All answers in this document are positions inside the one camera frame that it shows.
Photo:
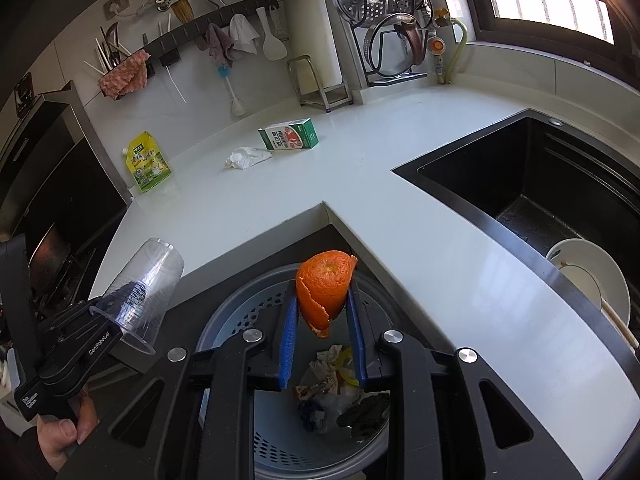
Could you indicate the steel pot lid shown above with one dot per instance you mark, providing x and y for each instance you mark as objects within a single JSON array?
[{"x": 394, "y": 45}]

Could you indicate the blue white bottle brush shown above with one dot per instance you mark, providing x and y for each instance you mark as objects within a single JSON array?
[{"x": 237, "y": 107}]

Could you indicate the clear plastic bag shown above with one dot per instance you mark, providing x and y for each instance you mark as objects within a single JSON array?
[{"x": 319, "y": 413}]

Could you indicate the white rice paddle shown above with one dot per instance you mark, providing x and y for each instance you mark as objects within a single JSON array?
[{"x": 274, "y": 49}]

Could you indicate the red white snack wrapper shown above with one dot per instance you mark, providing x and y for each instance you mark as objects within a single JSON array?
[{"x": 306, "y": 392}]

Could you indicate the white cutting board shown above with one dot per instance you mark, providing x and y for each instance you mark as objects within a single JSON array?
[{"x": 310, "y": 32}]

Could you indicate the orange peel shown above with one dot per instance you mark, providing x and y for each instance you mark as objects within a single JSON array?
[{"x": 322, "y": 284}]

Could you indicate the black wire pot rack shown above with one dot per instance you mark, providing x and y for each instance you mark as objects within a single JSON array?
[{"x": 425, "y": 15}]

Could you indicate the black kitchen sink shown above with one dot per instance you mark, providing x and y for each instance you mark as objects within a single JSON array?
[{"x": 530, "y": 181}]

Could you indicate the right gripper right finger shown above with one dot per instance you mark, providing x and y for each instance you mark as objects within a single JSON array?
[{"x": 357, "y": 334}]

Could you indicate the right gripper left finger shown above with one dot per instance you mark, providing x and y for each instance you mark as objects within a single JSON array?
[{"x": 287, "y": 340}]

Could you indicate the metal cutting board stand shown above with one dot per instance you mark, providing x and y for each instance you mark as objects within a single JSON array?
[{"x": 320, "y": 97}]

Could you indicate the purple hanging cloth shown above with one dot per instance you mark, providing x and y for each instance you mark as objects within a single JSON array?
[{"x": 219, "y": 45}]

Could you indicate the person's left hand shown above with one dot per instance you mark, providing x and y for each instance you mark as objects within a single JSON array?
[{"x": 57, "y": 435}]

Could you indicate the black stove hob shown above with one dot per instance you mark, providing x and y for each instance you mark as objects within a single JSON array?
[{"x": 62, "y": 192}]

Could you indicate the white hanging cloth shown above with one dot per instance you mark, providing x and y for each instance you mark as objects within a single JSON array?
[{"x": 243, "y": 34}]

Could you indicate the window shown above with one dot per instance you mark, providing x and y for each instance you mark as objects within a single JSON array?
[{"x": 586, "y": 31}]

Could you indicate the white tissue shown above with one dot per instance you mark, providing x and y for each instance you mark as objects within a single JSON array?
[{"x": 244, "y": 158}]

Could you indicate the yellow green refill pouch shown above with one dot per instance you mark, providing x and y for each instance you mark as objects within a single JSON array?
[{"x": 145, "y": 162}]

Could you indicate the white bowl in sink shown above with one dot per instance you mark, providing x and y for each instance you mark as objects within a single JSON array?
[{"x": 594, "y": 272}]

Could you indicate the black wall hook rail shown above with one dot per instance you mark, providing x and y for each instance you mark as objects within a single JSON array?
[{"x": 164, "y": 48}]

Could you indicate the green white milk carton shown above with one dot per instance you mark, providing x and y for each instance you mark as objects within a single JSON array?
[{"x": 298, "y": 134}]

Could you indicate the grey perforated trash bin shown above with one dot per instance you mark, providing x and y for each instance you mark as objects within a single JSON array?
[{"x": 283, "y": 449}]

